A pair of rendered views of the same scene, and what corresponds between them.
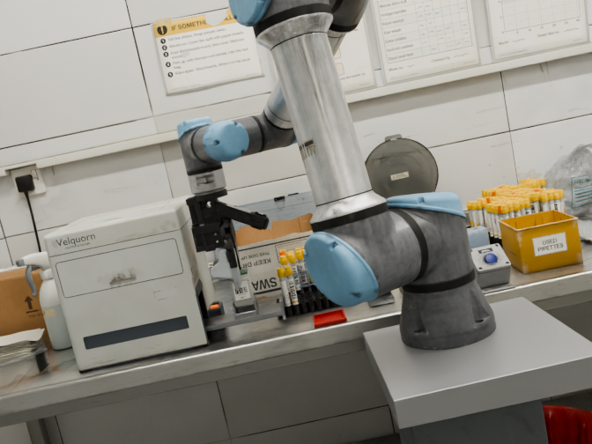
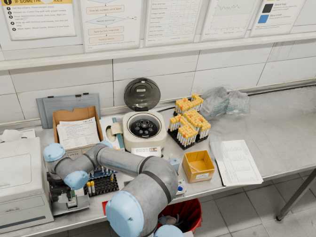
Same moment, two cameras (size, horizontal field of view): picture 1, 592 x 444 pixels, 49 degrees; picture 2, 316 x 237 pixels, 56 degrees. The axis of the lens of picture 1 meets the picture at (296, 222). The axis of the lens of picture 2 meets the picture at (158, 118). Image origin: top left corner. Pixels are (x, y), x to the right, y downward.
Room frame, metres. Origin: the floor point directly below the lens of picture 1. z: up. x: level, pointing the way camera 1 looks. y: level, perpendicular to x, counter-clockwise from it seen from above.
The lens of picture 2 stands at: (0.61, 0.07, 2.23)
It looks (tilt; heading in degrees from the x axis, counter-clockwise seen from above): 46 degrees down; 338
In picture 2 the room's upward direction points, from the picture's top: 7 degrees clockwise
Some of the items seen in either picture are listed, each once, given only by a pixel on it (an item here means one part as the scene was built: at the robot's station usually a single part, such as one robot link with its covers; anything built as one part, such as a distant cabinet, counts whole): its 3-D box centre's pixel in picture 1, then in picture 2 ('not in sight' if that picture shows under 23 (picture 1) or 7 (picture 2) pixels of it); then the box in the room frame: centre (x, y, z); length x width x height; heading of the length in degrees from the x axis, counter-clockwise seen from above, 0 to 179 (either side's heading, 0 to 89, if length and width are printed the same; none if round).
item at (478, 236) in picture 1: (466, 252); (169, 167); (1.43, -0.37, 0.92); 0.10 x 0.07 x 0.10; 92
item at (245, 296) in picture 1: (241, 288); (71, 198); (1.35, 0.14, 0.97); 0.05 x 0.04 x 0.06; 0
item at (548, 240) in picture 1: (539, 240); (198, 166); (1.40, -0.52, 0.93); 0.13 x 0.13 x 0.10; 87
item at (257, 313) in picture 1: (236, 313); (67, 204); (1.35, 0.17, 0.92); 0.21 x 0.07 x 0.05; 90
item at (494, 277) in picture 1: (485, 264); (176, 184); (1.33, -0.38, 0.92); 0.13 x 0.07 x 0.08; 0
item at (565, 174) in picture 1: (573, 178); (214, 98); (1.85, -0.82, 0.97); 0.26 x 0.17 x 0.19; 111
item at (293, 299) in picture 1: (309, 283); (100, 180); (1.43, 0.00, 0.93); 0.17 x 0.09 x 0.11; 91
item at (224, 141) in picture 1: (227, 140); (75, 171); (1.27, 0.10, 1.29); 0.11 x 0.11 x 0.08; 31
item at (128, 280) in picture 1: (145, 276); (17, 185); (1.44, 0.36, 1.03); 0.31 x 0.27 x 0.30; 90
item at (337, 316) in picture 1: (329, 318); (110, 207); (1.31, -0.03, 0.88); 0.07 x 0.07 x 0.01; 0
